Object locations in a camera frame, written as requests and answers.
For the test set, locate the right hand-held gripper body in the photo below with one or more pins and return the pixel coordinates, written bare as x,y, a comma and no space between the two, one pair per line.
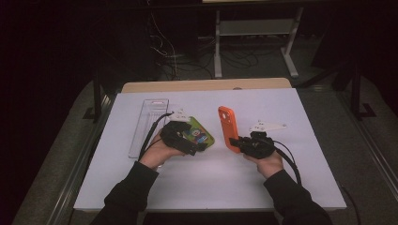
259,145

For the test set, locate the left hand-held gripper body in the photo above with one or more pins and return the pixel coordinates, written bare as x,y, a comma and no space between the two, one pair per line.
176,134

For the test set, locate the green cartoon phone case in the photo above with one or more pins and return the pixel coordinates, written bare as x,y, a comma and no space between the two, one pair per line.
205,137

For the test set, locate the orange phone case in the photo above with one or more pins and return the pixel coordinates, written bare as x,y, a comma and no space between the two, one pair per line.
226,125

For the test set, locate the clear plastic rack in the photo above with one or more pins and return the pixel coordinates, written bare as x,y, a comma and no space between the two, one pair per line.
147,125

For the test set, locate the person's right hand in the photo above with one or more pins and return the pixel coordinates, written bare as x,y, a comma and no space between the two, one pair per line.
266,164

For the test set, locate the person's left hand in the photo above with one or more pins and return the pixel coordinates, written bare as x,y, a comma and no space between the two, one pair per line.
158,153

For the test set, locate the black metal stand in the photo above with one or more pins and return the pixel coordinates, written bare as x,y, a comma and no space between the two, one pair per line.
356,93
97,100

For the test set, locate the white metal desk frame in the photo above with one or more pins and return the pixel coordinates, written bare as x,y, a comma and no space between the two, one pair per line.
256,28

